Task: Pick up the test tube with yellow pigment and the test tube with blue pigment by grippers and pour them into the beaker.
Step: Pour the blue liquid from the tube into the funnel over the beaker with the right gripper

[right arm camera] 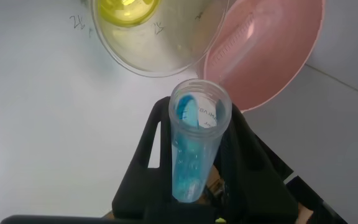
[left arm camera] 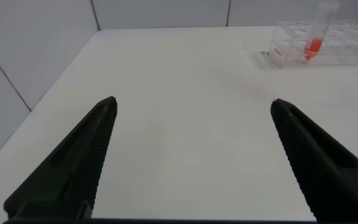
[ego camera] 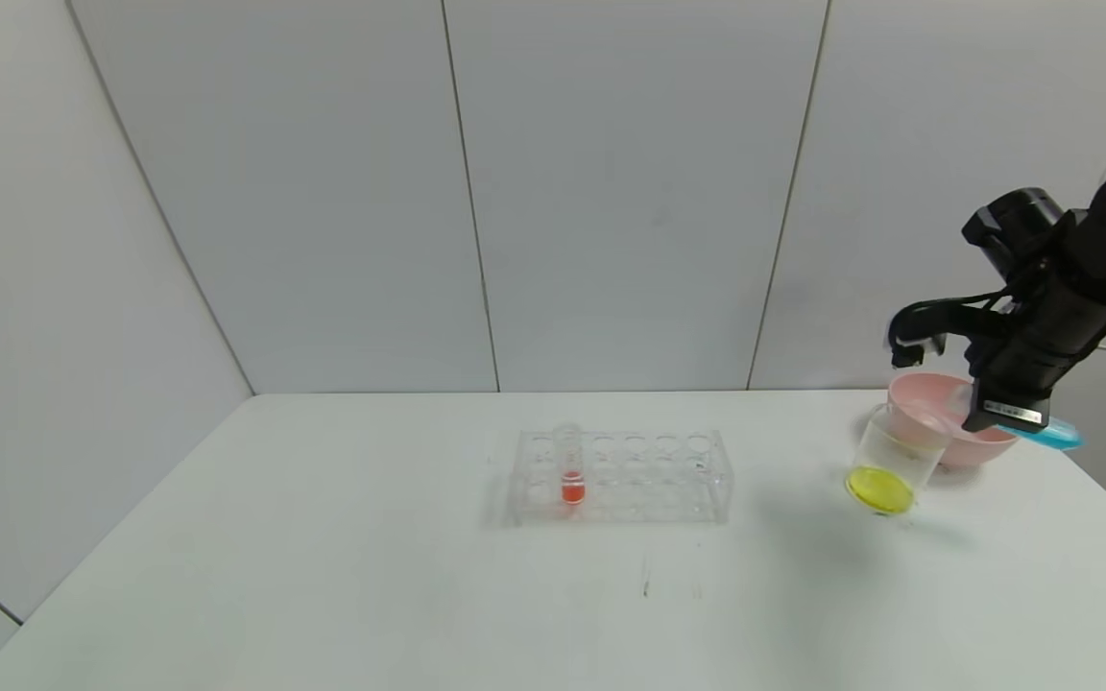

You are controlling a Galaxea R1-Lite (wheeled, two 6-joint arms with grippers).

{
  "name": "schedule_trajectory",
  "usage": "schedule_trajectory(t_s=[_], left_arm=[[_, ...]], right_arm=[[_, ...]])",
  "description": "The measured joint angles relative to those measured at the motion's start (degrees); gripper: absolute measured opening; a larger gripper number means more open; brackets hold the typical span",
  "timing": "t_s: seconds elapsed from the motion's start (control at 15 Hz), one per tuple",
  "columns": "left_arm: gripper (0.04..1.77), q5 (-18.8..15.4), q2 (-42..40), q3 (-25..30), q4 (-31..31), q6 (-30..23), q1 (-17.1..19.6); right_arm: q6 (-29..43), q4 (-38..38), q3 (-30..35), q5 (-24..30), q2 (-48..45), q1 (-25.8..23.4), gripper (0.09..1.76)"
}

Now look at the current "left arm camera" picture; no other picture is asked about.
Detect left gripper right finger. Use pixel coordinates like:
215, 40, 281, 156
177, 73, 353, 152
270, 98, 358, 223

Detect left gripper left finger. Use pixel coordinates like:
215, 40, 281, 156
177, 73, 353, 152
3, 95, 118, 220

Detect red pigment test tube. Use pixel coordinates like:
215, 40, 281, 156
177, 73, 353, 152
303, 0, 341, 62

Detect clear acrylic test tube rack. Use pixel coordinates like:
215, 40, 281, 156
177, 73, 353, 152
267, 19, 358, 68

